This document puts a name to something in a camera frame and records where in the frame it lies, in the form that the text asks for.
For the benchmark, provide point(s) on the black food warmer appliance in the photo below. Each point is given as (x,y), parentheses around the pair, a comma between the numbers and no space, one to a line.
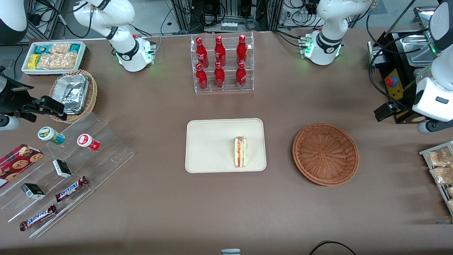
(394,88)

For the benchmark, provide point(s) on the small grey device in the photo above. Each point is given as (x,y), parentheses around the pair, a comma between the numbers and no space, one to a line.
(230,252)

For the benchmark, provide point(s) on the small black carton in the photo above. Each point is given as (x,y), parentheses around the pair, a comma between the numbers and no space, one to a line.
(32,191)
(62,168)

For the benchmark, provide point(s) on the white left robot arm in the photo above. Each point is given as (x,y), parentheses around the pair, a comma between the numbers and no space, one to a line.
(329,46)

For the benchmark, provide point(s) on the white rectangular snack bin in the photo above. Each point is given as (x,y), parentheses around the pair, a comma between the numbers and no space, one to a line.
(26,69)

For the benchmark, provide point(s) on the teal snack packet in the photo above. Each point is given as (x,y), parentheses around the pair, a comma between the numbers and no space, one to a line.
(42,49)
(75,47)

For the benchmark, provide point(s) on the clear bag of puffed snacks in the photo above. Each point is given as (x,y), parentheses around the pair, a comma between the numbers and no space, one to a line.
(56,61)
(60,48)

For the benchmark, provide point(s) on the clear bag of crackers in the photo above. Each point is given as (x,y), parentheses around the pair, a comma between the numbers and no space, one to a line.
(442,175)
(449,192)
(439,157)
(450,205)

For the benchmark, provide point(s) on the round brown wicker basket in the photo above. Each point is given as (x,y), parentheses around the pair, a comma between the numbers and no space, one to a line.
(325,154)

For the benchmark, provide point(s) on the green lid snack cup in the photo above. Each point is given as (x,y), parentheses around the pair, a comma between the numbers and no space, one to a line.
(49,135)

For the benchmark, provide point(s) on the white power strip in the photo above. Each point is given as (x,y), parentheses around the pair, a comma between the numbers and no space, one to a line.
(229,26)

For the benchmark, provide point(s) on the clear acrylic stepped display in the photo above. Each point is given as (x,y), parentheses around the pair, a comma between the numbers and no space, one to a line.
(106,156)

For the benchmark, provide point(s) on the yellow snack packet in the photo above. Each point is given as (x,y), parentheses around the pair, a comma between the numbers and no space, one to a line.
(33,62)

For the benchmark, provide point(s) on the tan wicker basket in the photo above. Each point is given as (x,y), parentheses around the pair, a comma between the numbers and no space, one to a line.
(92,92)

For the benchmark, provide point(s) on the triangle sandwich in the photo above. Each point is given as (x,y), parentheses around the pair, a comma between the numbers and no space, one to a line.
(240,152)

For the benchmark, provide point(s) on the red lid snack cup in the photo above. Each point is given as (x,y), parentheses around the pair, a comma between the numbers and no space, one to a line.
(86,141)

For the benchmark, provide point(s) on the red plaid cookie box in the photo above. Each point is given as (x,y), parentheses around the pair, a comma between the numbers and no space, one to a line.
(17,163)

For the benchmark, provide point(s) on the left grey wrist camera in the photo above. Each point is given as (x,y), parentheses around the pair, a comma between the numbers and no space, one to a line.
(435,127)

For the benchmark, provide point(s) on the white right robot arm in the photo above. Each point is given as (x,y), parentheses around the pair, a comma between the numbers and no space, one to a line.
(124,14)

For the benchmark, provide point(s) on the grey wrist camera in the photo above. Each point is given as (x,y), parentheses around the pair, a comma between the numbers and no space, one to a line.
(435,127)
(9,123)

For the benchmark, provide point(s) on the red soda bottle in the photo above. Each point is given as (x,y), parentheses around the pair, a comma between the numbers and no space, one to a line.
(241,50)
(219,77)
(241,76)
(201,53)
(219,52)
(201,78)

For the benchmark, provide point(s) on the silver foil tray stack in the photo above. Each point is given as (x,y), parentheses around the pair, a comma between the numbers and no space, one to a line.
(72,94)

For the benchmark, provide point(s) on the steel warmer pan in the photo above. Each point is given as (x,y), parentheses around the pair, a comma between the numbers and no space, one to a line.
(416,53)
(421,75)

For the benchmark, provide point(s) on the clear acrylic bottle rack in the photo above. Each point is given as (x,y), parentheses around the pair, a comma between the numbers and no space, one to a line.
(247,88)

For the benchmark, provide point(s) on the cream plastic tray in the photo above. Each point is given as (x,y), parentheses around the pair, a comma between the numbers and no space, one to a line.
(208,145)

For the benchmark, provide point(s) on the Snickers chocolate bar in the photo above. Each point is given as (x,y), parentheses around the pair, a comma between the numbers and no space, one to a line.
(38,217)
(70,189)

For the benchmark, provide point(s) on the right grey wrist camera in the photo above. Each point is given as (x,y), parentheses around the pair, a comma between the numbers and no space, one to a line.
(9,123)

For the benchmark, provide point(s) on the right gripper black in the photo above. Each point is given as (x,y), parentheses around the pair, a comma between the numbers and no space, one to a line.
(7,99)

